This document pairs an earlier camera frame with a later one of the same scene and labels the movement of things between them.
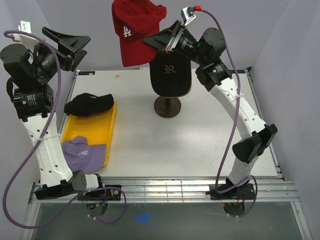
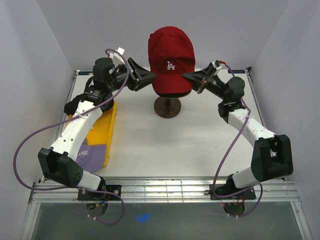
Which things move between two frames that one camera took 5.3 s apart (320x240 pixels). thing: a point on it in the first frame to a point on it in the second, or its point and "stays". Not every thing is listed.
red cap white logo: (134, 20) to (172, 54)
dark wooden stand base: (167, 107) stays
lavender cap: (82, 156) stays
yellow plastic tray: (97, 129) stays
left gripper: (72, 42) to (142, 77)
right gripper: (167, 40) to (199, 76)
